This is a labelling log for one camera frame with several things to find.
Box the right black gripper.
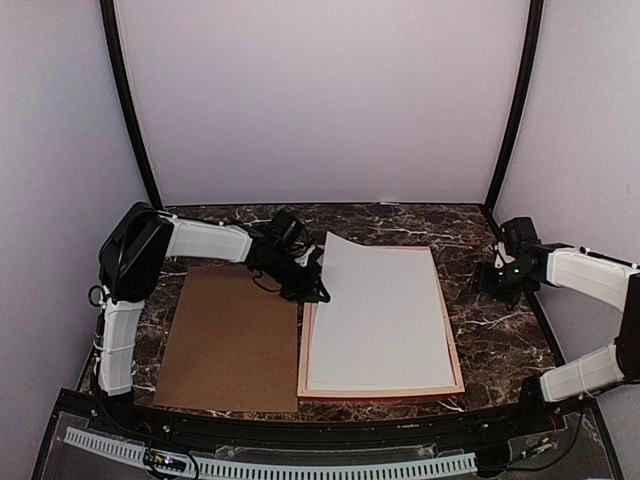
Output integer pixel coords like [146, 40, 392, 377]
[468, 261, 536, 305]

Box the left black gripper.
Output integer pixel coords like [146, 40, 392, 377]
[259, 251, 329, 302]

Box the autumn forest photo print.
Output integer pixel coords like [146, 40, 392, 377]
[305, 230, 455, 389]

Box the red wooden picture frame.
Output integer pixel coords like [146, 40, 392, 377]
[296, 244, 464, 401]

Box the brown cardboard backing board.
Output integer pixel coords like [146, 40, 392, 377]
[154, 266, 298, 413]

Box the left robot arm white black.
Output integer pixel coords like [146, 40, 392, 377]
[88, 202, 330, 397]

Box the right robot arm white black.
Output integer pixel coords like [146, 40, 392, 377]
[473, 217, 639, 434]

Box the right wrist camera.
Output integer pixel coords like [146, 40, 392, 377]
[493, 241, 515, 270]

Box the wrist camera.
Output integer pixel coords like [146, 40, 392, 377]
[295, 245, 324, 267]
[493, 241, 515, 270]

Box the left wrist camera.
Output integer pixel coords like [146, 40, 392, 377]
[295, 245, 324, 267]

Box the black front rail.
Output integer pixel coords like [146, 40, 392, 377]
[76, 395, 565, 452]

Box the white slotted cable duct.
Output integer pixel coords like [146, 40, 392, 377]
[63, 427, 478, 479]

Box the right black corner post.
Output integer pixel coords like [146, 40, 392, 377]
[483, 0, 545, 215]

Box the black corner post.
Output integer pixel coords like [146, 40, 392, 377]
[483, 0, 545, 215]
[99, 0, 164, 209]

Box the left black corner post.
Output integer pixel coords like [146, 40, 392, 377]
[99, 0, 164, 209]

